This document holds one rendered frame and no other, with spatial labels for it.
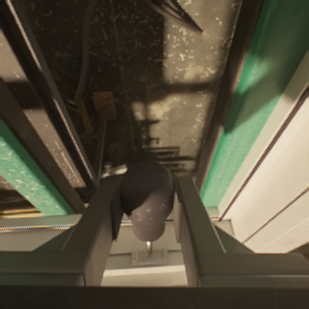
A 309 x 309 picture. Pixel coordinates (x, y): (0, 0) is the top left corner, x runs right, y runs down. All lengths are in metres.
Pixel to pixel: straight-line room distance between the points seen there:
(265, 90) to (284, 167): 0.08
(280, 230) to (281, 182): 0.04
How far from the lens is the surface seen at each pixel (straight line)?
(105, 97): 1.20
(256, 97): 0.18
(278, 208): 0.23
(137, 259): 0.31
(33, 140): 0.25
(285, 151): 0.22
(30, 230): 0.36
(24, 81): 0.53
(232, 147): 0.21
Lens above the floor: 0.99
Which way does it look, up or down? 37 degrees down
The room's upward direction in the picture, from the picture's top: 175 degrees clockwise
